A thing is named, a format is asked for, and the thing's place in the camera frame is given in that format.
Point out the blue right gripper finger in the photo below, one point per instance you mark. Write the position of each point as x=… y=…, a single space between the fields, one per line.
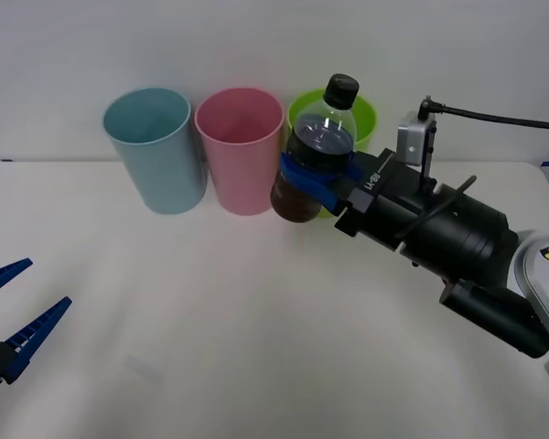
x=308 y=180
x=354 y=167

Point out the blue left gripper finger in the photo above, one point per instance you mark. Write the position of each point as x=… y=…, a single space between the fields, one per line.
x=2 y=276
x=36 y=331

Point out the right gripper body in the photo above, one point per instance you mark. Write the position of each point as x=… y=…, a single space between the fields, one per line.
x=393 y=192

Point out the dark drink bottle black cap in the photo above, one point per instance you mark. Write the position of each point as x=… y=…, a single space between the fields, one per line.
x=318 y=137

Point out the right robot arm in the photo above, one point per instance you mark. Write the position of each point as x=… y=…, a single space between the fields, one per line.
x=466 y=228

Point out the yellow-green plastic bin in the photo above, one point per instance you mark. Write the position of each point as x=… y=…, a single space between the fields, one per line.
x=365 y=121

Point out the pink plastic bin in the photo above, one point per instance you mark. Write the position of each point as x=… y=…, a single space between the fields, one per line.
x=242 y=178

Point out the pale blue plastic bin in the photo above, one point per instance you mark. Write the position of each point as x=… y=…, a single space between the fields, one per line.
x=158 y=174

